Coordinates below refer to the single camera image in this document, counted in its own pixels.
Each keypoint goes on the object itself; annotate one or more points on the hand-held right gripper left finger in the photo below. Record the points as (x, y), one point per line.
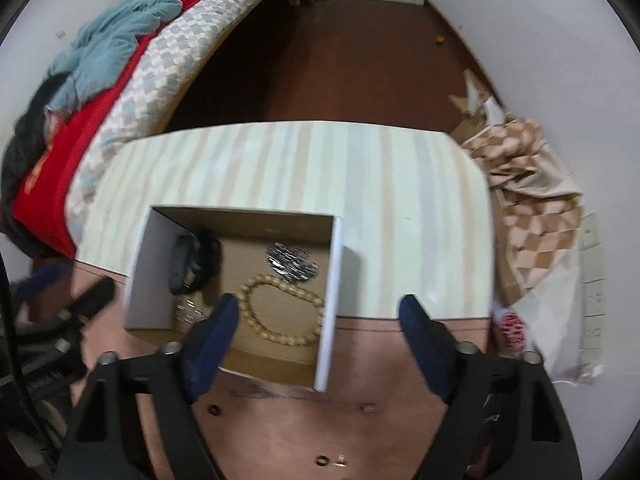
(216, 336)

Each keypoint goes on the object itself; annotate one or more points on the striped table cloth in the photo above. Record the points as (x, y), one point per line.
(390, 200)

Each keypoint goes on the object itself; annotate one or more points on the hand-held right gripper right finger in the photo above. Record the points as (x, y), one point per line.
(424, 340)

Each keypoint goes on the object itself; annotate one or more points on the checked quilt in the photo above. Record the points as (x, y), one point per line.
(185, 55)

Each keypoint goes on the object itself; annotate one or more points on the black wristwatch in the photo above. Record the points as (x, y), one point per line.
(192, 260)

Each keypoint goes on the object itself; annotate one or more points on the white plastic bag red print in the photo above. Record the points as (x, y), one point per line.
(530, 330)

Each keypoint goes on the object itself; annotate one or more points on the red blanket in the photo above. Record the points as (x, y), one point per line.
(65, 160)

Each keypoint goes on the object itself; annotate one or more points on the dark grey cloth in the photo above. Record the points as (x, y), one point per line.
(25, 135)

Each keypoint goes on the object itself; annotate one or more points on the beige checked cloth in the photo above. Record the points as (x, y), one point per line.
(535, 210)

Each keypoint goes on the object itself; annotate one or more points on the torn cardboard pieces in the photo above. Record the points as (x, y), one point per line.
(475, 97)

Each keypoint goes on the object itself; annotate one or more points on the white wall socket panel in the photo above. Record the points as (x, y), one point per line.
(594, 290)

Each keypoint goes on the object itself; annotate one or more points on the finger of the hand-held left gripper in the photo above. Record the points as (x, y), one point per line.
(47, 277)
(92, 297)

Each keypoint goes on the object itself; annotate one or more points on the white cardboard box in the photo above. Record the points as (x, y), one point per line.
(235, 330)

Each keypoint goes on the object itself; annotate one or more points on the teal blanket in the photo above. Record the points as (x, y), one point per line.
(115, 25)

